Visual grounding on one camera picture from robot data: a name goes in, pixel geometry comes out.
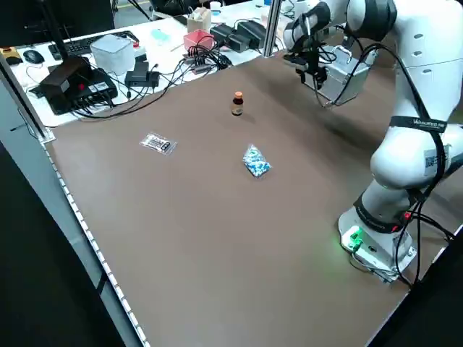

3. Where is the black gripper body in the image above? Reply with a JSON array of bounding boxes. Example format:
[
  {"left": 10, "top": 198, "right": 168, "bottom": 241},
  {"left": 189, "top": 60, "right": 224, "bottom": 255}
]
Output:
[{"left": 285, "top": 45, "right": 326, "bottom": 75}]

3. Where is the silver aluminium medicine case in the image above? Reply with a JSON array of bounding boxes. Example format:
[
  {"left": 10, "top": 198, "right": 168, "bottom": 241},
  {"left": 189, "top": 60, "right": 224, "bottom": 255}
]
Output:
[{"left": 302, "top": 45, "right": 375, "bottom": 106}]

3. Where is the red open box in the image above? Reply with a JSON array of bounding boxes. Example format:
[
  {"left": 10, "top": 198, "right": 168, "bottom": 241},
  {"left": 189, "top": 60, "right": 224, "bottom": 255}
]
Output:
[{"left": 183, "top": 29, "right": 217, "bottom": 54}]

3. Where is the brown cardboard box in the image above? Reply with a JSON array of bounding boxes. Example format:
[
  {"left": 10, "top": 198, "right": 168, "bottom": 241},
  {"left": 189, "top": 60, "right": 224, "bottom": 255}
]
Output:
[{"left": 186, "top": 7, "right": 213, "bottom": 34}]

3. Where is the white cube box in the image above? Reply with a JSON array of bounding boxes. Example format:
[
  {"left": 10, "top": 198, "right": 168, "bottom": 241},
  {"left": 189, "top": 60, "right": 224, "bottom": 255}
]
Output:
[{"left": 90, "top": 33, "right": 135, "bottom": 74}]

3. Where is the yellow emergency stop box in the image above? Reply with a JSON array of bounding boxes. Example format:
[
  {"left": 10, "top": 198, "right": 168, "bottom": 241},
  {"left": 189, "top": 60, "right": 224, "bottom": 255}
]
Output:
[{"left": 0, "top": 46, "right": 20, "bottom": 67}]

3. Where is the black power brick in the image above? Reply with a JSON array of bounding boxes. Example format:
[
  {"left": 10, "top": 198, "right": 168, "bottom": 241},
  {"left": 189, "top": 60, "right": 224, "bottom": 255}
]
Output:
[
  {"left": 209, "top": 22, "right": 240, "bottom": 45},
  {"left": 227, "top": 34, "right": 262, "bottom": 52},
  {"left": 235, "top": 19, "right": 269, "bottom": 41}
]

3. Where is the brown bottle with orange cap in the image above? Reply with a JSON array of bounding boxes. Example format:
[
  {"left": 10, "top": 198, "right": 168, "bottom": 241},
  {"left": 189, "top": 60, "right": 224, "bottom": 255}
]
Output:
[{"left": 231, "top": 91, "right": 245, "bottom": 117}]

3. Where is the blue and white pill packet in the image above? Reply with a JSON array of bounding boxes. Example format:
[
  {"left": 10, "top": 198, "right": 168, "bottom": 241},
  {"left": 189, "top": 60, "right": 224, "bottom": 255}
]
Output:
[{"left": 242, "top": 143, "right": 272, "bottom": 181}]

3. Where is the grey usb hub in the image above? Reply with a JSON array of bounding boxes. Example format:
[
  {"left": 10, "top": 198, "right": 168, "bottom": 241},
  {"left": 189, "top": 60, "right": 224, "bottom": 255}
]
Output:
[{"left": 182, "top": 50, "right": 218, "bottom": 75}]

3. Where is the clear packet with black label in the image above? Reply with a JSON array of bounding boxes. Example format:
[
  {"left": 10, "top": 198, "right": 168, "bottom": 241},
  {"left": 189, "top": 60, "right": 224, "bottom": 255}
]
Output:
[{"left": 139, "top": 132, "right": 179, "bottom": 158}]

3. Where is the small black power adapter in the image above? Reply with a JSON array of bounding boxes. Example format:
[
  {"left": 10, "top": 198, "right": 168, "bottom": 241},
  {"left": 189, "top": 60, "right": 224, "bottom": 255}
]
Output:
[{"left": 124, "top": 61, "right": 161, "bottom": 88}]

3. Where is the black keyboard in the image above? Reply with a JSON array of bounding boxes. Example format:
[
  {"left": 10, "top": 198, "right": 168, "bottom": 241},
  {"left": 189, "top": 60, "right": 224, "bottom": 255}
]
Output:
[{"left": 48, "top": 30, "right": 140, "bottom": 61}]

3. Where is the black monitor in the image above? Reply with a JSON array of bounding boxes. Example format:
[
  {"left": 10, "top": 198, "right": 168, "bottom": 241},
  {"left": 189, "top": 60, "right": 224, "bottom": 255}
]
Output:
[{"left": 0, "top": 0, "right": 116, "bottom": 48}]

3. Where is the dark stand with pole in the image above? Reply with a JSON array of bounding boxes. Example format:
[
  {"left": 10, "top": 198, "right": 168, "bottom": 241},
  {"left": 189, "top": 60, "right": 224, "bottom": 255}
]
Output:
[{"left": 38, "top": 0, "right": 92, "bottom": 102}]

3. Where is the black computer mouse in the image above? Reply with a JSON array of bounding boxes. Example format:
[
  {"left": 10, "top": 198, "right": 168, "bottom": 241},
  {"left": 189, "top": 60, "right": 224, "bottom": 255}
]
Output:
[{"left": 22, "top": 49, "right": 45, "bottom": 65}]

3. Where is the aluminium profile post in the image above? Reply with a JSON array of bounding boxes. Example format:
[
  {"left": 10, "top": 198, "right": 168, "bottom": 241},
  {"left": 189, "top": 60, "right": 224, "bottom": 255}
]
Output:
[{"left": 263, "top": 0, "right": 282, "bottom": 58}]

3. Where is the black hub cable bundle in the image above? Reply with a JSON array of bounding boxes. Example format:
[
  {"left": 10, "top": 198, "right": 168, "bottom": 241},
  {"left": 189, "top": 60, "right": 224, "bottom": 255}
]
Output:
[{"left": 173, "top": 35, "right": 233, "bottom": 87}]

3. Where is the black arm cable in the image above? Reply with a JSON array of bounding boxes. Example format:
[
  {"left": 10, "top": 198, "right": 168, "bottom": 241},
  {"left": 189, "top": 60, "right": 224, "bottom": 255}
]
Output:
[{"left": 311, "top": 21, "right": 457, "bottom": 225}]

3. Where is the black desk cable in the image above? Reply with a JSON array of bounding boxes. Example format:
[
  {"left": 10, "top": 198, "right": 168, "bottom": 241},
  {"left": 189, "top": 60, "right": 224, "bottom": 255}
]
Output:
[{"left": 70, "top": 85, "right": 171, "bottom": 120}]

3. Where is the black base cable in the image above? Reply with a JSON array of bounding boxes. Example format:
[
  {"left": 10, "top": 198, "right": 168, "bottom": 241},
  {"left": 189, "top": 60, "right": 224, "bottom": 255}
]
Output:
[{"left": 393, "top": 194, "right": 457, "bottom": 290}]

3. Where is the black network switch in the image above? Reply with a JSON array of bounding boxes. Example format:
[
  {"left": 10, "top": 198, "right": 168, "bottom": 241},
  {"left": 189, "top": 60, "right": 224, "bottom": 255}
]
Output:
[{"left": 46, "top": 67, "right": 119, "bottom": 116}]

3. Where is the aluminium frame rail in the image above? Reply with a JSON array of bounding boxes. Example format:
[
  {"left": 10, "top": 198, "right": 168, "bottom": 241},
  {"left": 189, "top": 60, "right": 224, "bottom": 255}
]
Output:
[{"left": 0, "top": 53, "right": 57, "bottom": 142}]

